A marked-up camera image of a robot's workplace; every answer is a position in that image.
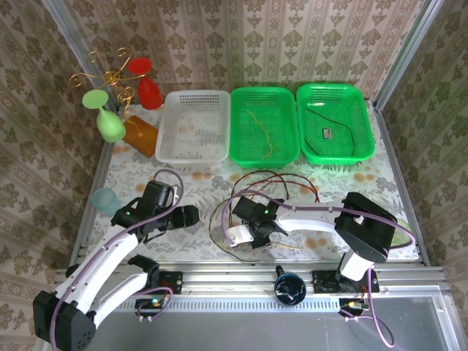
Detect teal translucent cup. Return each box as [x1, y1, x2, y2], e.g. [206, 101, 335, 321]
[91, 187, 120, 216]

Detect amber rack base block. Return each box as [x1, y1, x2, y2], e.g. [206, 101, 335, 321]
[122, 115, 160, 158]

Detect dark blue mug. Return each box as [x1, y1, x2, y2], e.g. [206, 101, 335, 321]
[273, 265, 306, 306]

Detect floral tablecloth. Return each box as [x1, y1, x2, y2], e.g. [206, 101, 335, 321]
[86, 104, 421, 263]

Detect white plastic basket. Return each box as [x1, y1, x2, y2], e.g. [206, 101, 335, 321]
[155, 90, 232, 171]

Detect green wine glass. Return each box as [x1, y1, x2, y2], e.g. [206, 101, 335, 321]
[82, 89, 127, 143]

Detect green plastic basket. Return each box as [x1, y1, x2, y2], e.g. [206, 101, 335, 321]
[228, 86, 298, 170]
[295, 83, 377, 165]

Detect small circuit board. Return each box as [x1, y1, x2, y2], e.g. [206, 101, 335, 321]
[134, 298, 165, 318]
[338, 298, 369, 318]

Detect red wine glass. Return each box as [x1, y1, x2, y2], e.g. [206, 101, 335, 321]
[127, 57, 163, 110]

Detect grey metal panel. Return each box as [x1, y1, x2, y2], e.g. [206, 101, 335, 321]
[36, 295, 461, 351]

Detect light green translucent cup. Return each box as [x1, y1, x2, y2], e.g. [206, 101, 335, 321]
[393, 218, 412, 246]

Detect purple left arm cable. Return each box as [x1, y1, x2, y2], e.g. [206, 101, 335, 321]
[50, 169, 186, 348]

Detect aluminium frame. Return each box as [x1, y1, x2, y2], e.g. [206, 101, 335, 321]
[39, 0, 453, 297]

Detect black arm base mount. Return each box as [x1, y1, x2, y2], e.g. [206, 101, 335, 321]
[118, 271, 184, 295]
[313, 269, 381, 294]

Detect grey slotted cable duct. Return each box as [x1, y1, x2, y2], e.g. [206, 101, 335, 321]
[64, 298, 343, 312]

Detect gold wire glass rack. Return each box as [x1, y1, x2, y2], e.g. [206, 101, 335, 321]
[69, 47, 135, 121]

